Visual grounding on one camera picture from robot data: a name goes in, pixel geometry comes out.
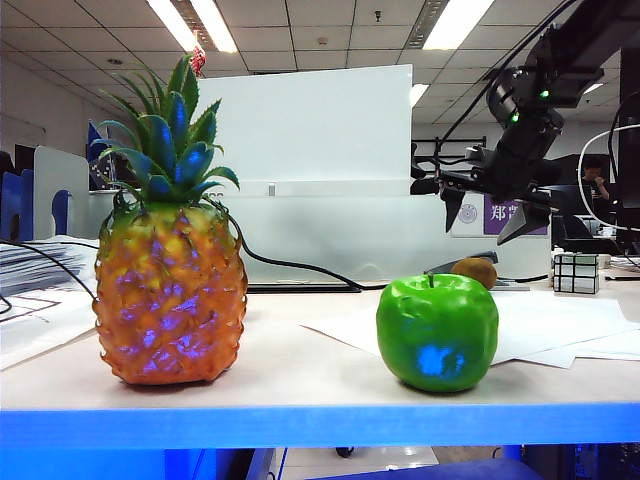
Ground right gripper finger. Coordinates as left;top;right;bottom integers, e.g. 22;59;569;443
497;197;551;246
439;185;467;233

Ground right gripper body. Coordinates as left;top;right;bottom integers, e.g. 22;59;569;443
439;144;561;202

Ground brown kiwi fruit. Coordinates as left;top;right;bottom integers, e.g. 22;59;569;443
451;257;499;290

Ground green plastic apple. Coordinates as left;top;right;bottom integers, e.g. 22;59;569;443
375;272;500;394

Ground plastic pineapple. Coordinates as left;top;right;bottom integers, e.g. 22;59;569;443
93;52;250;386

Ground purple and white name plate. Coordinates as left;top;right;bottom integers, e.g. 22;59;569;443
449;192;551;239

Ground black office chair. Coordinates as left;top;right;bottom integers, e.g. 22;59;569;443
547;154;584;191
409;143;441;197

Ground black shelf rack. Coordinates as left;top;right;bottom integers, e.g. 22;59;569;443
412;136;488;191

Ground grey stapler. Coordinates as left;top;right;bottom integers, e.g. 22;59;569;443
464;251;520;288

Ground silver mirror cube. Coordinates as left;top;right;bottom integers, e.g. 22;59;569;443
552;252;600;295

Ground seated person in background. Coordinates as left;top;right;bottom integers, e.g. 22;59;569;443
582;154;612;201

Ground large white paper sheet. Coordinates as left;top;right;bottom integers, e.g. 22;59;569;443
298;291;640;369

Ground black monitor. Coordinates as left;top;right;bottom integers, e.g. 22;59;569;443
617;47;640;251

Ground frosted desk partition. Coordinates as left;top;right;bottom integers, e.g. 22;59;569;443
89;191;553;287

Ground fluorescent ceiling light strip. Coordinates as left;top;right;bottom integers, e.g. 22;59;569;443
147;0;197;54
422;0;495;51
192;0;240;55

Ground white AOC monitor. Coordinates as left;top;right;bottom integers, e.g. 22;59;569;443
194;63;415;199

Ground red hanging ornament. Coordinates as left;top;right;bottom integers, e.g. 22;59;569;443
192;32;208;77

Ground black-white dotted pattern board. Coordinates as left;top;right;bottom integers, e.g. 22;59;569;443
89;159;121;191

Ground blue triangular board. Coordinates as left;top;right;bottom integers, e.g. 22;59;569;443
88;121;110;164

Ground white translucent file holder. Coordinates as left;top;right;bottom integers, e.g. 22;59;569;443
33;146;92;241

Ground stack of printed paper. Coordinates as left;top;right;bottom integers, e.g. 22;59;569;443
0;234;101;296

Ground blue file holder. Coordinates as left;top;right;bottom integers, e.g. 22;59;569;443
0;168;71;244

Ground white cable loop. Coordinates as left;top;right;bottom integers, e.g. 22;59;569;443
578;124;640;234

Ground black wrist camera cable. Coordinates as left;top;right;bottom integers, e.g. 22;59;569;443
439;0;581;147

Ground thick black monitor cable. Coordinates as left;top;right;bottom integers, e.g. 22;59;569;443
204;197;550;294

